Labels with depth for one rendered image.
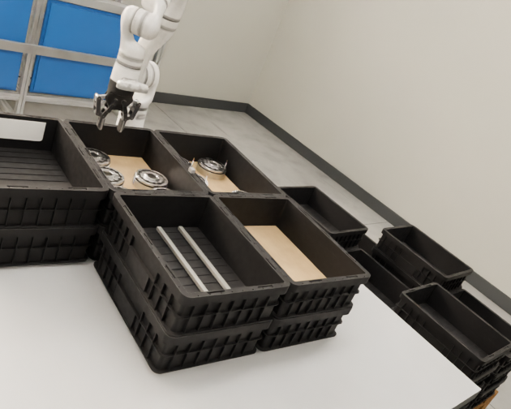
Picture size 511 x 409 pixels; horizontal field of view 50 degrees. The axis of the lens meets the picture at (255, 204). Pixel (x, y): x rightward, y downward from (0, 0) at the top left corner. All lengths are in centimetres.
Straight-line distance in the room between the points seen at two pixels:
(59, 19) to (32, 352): 248
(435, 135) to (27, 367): 371
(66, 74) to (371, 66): 250
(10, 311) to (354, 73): 401
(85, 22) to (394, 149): 255
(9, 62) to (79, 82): 44
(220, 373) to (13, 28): 250
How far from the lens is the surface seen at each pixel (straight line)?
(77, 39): 353
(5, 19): 336
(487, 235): 428
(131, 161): 181
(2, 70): 345
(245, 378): 135
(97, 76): 367
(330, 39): 514
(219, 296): 116
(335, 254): 158
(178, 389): 126
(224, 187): 186
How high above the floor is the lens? 158
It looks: 24 degrees down
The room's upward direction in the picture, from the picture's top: 23 degrees clockwise
